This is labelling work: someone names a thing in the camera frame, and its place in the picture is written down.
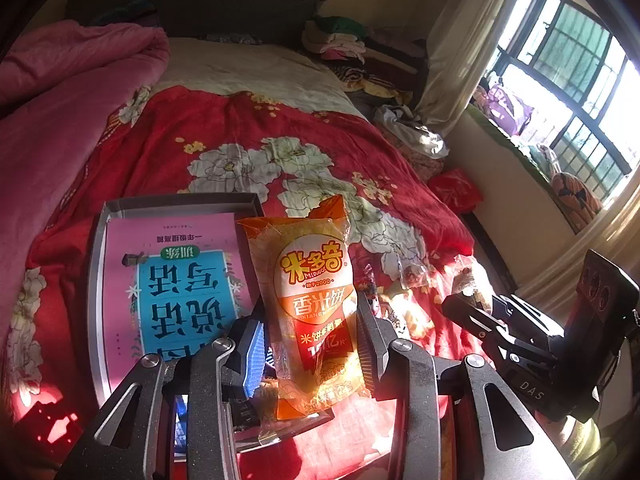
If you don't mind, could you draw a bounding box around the clear bag of golden snacks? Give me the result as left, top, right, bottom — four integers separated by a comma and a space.
451, 262, 495, 314

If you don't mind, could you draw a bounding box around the orange rice cracker packet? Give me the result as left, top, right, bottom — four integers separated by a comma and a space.
238, 195, 364, 420

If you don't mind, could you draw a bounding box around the clear bag of red candies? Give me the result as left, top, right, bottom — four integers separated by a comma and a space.
399, 257, 436, 289

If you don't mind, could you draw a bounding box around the red floral blanket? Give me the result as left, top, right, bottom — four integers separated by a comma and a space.
1, 87, 480, 479

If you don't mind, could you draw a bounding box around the pink and blue book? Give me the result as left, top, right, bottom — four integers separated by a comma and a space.
96, 212, 258, 391

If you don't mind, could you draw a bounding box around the grey metal tray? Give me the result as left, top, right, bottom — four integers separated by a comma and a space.
87, 193, 334, 452

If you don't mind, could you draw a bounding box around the orange patterned cushion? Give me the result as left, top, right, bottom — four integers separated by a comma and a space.
551, 172, 603, 232

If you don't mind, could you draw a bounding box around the grey crumpled garment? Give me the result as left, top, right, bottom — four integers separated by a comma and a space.
373, 104, 449, 159

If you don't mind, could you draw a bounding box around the purple item on windowsill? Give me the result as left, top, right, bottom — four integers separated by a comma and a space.
472, 84, 534, 136

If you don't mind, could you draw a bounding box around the pile of folded clothes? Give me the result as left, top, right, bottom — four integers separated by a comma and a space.
302, 16, 428, 107

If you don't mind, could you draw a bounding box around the window with metal bars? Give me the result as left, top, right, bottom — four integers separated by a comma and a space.
482, 0, 639, 203

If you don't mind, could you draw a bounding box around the beige curtain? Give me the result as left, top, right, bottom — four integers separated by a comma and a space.
416, 0, 516, 136

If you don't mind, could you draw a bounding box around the pink quilt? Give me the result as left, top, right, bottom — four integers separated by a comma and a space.
1, 21, 169, 330

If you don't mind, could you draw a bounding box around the dark headboard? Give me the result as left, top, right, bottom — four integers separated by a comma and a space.
64, 0, 326, 46

